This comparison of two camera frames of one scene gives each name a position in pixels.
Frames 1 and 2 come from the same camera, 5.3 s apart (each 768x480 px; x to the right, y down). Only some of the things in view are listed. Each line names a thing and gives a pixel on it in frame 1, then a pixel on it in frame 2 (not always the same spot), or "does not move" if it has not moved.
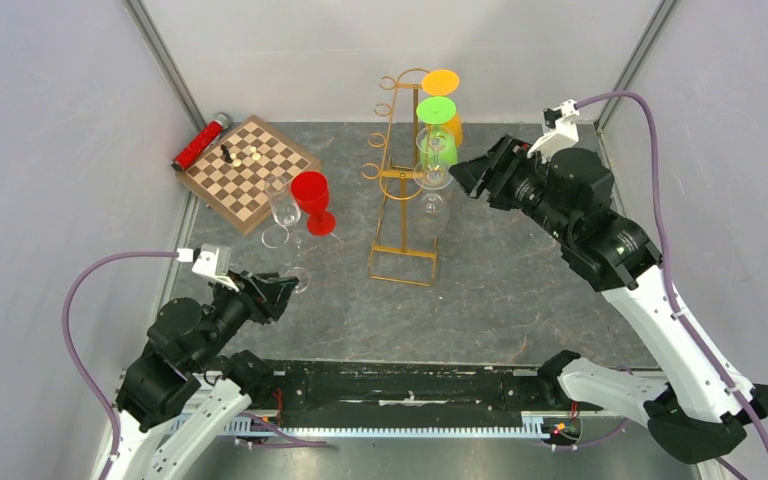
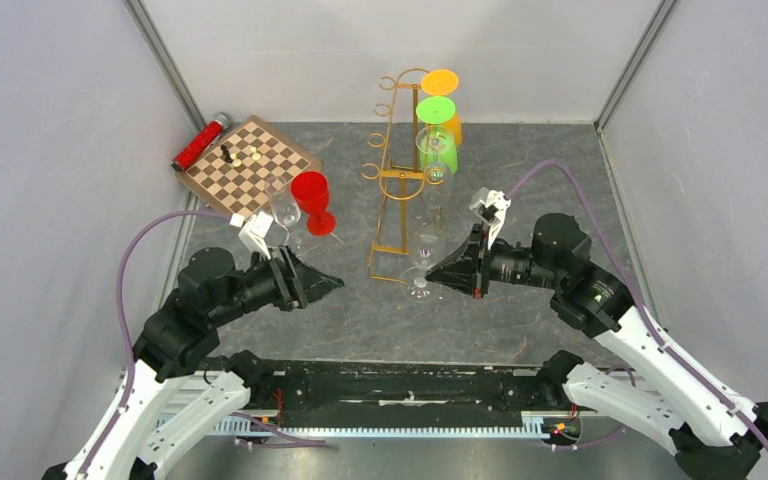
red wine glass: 310,192 does not move
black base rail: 404,392 does not move
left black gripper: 255,286 → 294,277
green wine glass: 437,147 does not move
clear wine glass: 286,210 does not move
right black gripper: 475,175 → 465,280
